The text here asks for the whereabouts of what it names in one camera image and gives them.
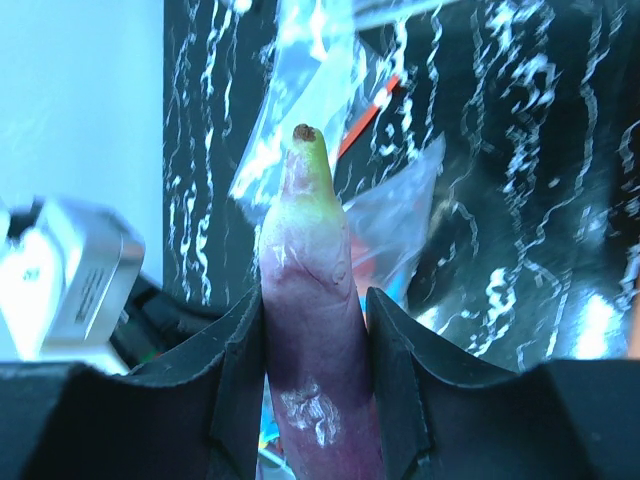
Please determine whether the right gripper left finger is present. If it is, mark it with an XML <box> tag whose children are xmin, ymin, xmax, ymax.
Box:
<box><xmin>1</xmin><ymin>288</ymin><xmax>264</xmax><ymax>479</ymax></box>

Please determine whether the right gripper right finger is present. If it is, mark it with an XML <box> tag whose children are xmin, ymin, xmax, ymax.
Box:
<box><xmin>366</xmin><ymin>288</ymin><xmax>639</xmax><ymax>479</ymax></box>

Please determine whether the purple eggplant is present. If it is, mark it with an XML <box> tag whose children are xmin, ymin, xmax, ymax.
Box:
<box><xmin>258</xmin><ymin>124</ymin><xmax>385</xmax><ymax>479</ymax></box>

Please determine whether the blue zipper clear bag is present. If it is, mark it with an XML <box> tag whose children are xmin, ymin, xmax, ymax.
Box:
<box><xmin>229</xmin><ymin>1</ymin><xmax>445</xmax><ymax>334</ymax></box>

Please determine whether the red zipper clear bag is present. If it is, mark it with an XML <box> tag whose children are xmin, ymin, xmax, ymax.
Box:
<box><xmin>337</xmin><ymin>74</ymin><xmax>400</xmax><ymax>159</ymax></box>

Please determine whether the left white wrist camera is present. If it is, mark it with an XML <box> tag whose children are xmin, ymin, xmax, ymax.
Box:
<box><xmin>1</xmin><ymin>197</ymin><xmax>145</xmax><ymax>374</ymax></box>

